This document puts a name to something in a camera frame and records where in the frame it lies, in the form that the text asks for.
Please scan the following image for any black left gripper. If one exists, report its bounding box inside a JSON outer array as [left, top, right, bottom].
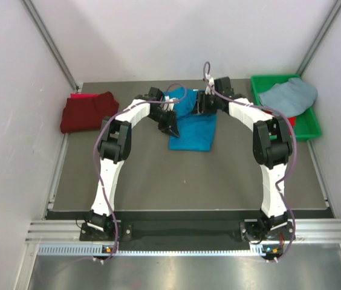
[[148, 108, 180, 138]]

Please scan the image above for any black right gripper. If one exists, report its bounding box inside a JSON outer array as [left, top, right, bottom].
[[191, 91, 222, 115]]

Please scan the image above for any blue t shirt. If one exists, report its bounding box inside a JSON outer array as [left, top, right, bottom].
[[168, 89, 217, 152]]

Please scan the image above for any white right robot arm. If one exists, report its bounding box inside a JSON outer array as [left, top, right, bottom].
[[192, 74, 293, 243]]

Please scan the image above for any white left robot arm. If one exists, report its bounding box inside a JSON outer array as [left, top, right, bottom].
[[80, 87, 187, 242]]

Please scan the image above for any dark red folded t shirt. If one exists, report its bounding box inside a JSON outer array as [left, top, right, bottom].
[[60, 91, 119, 134]]

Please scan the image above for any grey t shirt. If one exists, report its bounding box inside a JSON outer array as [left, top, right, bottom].
[[259, 77, 318, 118]]

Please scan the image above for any red t shirt in bin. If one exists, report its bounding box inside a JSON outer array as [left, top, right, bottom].
[[288, 116, 297, 128]]

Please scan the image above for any pink folded t shirt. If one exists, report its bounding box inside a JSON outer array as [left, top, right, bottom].
[[70, 93, 98, 98]]

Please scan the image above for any green plastic bin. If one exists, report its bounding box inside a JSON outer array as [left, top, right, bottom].
[[251, 74, 322, 141]]

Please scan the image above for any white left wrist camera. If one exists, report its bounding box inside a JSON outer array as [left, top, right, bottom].
[[162, 95, 180, 112]]

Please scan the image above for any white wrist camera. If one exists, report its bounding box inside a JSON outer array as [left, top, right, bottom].
[[205, 74, 215, 95], [162, 95, 180, 112]]

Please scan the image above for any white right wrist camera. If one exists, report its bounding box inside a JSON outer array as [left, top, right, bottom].
[[205, 74, 215, 95]]

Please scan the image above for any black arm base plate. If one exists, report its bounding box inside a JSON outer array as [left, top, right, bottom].
[[79, 219, 294, 243]]

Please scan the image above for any aluminium front rail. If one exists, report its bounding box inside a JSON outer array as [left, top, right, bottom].
[[25, 219, 341, 258]]

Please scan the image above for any right aluminium corner post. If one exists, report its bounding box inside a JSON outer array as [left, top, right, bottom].
[[296, 0, 341, 76]]

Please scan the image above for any aluminium corner post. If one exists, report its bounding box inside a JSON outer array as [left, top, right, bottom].
[[296, 0, 341, 76], [20, 0, 79, 91]]

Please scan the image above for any left aluminium corner post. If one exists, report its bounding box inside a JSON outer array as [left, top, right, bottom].
[[20, 0, 79, 91]]

